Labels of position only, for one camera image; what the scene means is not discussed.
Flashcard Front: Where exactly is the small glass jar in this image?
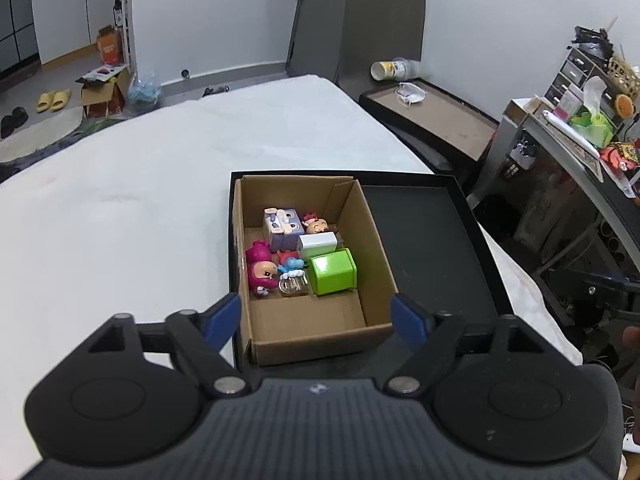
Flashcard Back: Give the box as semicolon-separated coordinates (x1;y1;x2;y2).
277;272;308;298

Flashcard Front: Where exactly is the blue plastic bag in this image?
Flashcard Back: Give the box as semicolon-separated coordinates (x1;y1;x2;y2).
127;74;162;106

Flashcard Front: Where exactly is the black crumpled bag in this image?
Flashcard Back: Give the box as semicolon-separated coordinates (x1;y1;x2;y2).
567;25;613;58

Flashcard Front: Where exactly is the red haired toy figure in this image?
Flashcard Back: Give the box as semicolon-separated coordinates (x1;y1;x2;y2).
302;212;341;236

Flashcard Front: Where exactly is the dark grey fabric seat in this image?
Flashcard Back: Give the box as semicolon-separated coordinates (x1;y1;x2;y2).
580;362;626;480

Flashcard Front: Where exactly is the orange carton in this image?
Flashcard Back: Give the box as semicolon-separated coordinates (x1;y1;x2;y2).
96;25;125;66

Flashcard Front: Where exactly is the beige round rug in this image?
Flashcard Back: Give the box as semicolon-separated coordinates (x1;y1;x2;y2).
0;105;86;163

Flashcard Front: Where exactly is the green cube box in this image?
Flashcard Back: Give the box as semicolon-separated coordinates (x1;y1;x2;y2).
307;248;358;297

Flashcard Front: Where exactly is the small brown cardboard carton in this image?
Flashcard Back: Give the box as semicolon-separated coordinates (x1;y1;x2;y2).
80;67;133;118

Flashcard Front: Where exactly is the white face mask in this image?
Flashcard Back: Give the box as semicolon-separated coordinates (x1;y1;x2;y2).
395;81;428;107

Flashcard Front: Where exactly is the pink small box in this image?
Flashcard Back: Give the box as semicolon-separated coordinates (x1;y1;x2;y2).
557;85;586;121

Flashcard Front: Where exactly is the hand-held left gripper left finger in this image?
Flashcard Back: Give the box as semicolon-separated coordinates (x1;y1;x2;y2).
86;292;248;396

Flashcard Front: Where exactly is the small blue toy figure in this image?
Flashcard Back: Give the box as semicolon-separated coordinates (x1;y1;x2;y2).
276;252;306;278

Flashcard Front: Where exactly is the purple cube animal toy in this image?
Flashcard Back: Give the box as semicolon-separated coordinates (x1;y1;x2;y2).
262;206;306;252

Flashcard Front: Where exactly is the pink toy figure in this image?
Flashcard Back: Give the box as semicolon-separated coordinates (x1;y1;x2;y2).
245;241;282;298

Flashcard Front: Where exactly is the white cabinet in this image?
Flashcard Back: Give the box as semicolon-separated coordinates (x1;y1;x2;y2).
31;0;131;66

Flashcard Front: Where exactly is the dark flat package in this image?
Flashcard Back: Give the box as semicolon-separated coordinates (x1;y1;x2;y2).
75;64;130;85

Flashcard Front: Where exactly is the red plush toy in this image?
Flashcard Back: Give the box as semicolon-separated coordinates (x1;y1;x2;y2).
600;142;640;176

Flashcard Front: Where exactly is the grey small drawer unit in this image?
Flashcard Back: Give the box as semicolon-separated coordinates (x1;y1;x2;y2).
544;47;613;106

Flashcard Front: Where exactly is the grey headboard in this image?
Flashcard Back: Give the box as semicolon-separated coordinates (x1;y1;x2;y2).
285;0;427;96

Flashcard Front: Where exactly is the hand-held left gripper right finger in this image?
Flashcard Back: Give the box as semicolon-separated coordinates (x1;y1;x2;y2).
385;294;546;396

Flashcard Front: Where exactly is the black lid brown lining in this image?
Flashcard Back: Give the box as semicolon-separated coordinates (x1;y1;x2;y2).
359;77;501;171

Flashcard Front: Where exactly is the glass top desk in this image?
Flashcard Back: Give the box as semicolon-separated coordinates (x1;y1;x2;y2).
470;97;640;361

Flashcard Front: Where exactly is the black shallow tray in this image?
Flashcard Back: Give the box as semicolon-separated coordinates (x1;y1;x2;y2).
227;171;516;361

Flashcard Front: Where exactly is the white small box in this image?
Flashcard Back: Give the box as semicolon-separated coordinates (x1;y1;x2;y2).
298;231;338;260

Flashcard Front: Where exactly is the brown cardboard box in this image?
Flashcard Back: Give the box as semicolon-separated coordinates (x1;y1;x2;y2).
234;175;401;366

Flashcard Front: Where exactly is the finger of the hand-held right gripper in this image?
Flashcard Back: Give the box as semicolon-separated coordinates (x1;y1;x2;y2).
582;270;640;321

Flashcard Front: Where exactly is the green tissue box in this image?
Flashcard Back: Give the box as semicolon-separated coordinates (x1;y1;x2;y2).
569;76;616;148

